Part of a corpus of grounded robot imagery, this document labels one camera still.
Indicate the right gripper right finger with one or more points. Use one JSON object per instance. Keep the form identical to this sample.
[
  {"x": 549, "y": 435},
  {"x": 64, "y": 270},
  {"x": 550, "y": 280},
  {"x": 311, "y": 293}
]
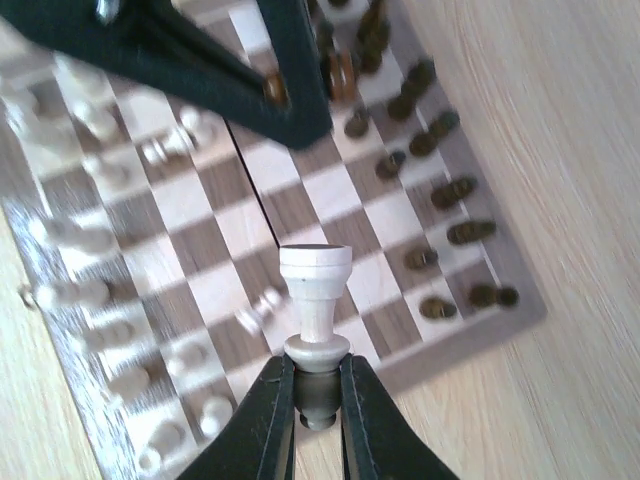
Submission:
[{"x": 377, "y": 441}]

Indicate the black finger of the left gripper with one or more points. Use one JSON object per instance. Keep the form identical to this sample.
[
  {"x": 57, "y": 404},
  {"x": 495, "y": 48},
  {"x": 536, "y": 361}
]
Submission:
[{"x": 152, "y": 43}]

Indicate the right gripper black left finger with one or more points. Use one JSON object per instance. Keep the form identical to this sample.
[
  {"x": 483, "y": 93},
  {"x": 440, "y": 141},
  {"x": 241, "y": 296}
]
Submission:
[{"x": 258, "y": 442}]

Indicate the white rook piece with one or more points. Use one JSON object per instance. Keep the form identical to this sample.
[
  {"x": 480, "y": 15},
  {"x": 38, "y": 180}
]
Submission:
[{"x": 316, "y": 276}]

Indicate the wooden chess board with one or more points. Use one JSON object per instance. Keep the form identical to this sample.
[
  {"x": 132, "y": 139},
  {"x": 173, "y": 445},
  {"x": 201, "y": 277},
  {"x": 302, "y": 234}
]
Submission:
[{"x": 401, "y": 360}]

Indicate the row of white pieces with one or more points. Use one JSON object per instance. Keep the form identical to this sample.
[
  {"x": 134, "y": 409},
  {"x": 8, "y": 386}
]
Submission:
[{"x": 182, "y": 247}]

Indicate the row of dark pieces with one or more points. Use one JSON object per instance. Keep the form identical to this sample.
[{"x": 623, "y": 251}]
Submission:
[{"x": 402, "y": 189}]

